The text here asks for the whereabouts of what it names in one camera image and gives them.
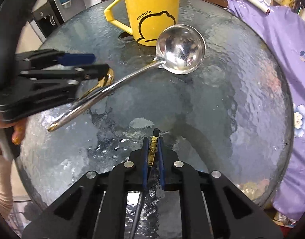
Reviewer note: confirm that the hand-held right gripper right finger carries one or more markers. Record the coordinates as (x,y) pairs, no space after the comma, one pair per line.
(162,166)

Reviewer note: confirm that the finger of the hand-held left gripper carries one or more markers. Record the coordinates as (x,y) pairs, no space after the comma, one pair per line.
(77,58)
(92,70)

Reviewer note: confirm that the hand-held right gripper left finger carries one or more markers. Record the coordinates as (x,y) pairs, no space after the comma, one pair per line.
(145,164)

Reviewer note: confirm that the black chopstick with gold band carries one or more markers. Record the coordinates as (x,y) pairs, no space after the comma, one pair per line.
(152,151)

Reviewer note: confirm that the gold spoon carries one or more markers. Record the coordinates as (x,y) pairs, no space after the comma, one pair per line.
(108,77)

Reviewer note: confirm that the yellow mug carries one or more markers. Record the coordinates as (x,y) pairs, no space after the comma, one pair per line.
(152,7)

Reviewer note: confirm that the steel ladle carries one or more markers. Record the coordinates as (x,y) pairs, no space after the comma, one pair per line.
(182,49)

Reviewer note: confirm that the person's left forearm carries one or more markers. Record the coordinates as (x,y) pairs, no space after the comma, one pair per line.
(2,179)

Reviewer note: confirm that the person's left hand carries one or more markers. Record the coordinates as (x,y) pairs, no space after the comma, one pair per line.
(19,129)

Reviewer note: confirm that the water dispenser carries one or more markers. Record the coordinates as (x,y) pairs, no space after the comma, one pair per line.
(45,17)

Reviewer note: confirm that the purple floral cloth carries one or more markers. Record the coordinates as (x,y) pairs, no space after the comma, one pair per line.
(279,54)

